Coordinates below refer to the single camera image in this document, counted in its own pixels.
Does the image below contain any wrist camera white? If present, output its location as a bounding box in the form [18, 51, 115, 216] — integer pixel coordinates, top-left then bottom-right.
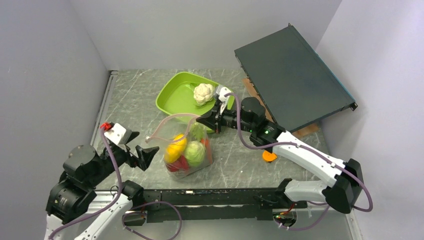
[100, 122, 132, 145]
[213, 85, 232, 115]

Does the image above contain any white toy cauliflower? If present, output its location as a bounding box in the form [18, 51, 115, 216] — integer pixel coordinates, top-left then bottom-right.
[193, 83, 215, 106]

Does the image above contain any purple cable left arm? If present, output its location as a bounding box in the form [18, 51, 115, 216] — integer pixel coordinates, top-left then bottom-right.
[47, 127, 183, 240]

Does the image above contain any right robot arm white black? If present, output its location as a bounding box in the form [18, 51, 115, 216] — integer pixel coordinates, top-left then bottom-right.
[196, 97, 370, 214]

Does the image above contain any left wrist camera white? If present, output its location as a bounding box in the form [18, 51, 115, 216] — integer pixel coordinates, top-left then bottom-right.
[100, 122, 132, 145]

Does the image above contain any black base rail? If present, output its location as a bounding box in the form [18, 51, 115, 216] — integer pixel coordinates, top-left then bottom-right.
[124, 187, 308, 226]

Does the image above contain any green toy cabbage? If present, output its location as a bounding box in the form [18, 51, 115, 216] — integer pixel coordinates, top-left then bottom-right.
[183, 141, 206, 168]

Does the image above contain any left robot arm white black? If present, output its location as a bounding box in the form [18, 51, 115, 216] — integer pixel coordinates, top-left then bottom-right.
[44, 127, 160, 240]

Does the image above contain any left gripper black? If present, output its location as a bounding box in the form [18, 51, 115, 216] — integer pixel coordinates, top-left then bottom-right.
[87, 131, 159, 187]

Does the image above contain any clear zip top bag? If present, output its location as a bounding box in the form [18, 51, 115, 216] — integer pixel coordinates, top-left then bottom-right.
[145, 113, 214, 179]

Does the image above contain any orange toy slice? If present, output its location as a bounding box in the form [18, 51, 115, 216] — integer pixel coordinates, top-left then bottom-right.
[262, 150, 278, 163]

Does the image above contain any dark grey metal case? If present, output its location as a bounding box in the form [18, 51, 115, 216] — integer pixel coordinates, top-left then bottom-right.
[234, 24, 358, 132]

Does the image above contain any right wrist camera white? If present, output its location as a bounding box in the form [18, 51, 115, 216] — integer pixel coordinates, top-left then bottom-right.
[213, 85, 232, 115]

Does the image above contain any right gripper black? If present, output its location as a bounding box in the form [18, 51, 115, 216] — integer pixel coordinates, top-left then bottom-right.
[196, 101, 255, 134]

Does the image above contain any green toy celery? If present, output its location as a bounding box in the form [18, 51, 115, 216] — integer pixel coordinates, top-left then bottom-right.
[189, 122, 207, 142]

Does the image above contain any green plastic tray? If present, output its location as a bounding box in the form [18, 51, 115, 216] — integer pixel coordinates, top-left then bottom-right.
[155, 71, 219, 116]

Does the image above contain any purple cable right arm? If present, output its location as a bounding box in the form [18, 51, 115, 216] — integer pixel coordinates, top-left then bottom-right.
[224, 92, 374, 232]

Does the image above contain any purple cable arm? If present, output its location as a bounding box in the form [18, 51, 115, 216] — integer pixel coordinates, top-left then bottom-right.
[47, 127, 183, 240]
[224, 92, 374, 232]

